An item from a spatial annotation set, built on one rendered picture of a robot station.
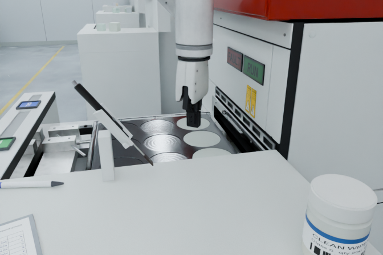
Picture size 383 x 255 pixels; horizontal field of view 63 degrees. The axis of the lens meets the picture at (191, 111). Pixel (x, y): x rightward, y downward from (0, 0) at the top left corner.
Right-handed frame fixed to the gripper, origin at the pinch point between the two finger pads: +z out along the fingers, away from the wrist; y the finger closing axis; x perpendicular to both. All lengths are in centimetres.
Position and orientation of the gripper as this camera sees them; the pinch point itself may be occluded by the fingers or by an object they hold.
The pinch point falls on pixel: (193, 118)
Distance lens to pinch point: 77.6
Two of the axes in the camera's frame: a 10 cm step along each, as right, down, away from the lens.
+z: 0.0, 9.3, 3.6
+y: -3.9, 3.3, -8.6
